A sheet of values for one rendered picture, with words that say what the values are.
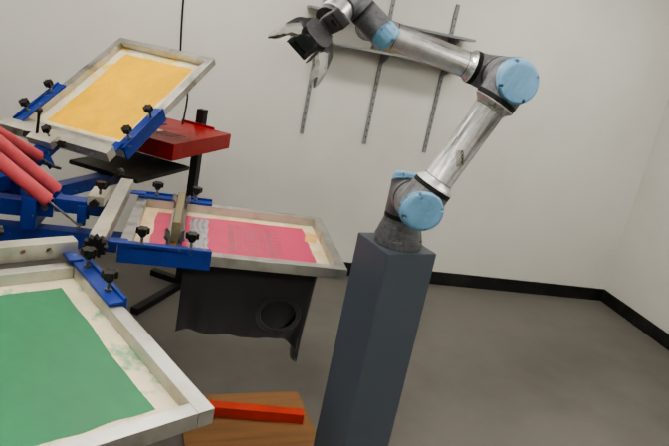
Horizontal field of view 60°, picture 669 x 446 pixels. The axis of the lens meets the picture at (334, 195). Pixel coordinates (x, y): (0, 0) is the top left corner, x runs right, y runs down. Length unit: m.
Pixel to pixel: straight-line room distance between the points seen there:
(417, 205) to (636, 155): 4.02
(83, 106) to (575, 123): 3.65
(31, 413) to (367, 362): 0.96
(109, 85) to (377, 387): 2.01
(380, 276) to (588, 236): 3.86
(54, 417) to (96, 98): 2.00
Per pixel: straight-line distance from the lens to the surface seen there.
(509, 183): 4.91
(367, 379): 1.91
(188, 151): 3.23
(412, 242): 1.77
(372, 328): 1.81
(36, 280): 1.87
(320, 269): 2.09
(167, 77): 3.13
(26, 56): 4.35
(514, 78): 1.60
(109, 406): 1.37
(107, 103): 3.04
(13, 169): 2.25
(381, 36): 1.54
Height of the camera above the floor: 1.76
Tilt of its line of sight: 15 degrees down
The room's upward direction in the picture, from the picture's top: 11 degrees clockwise
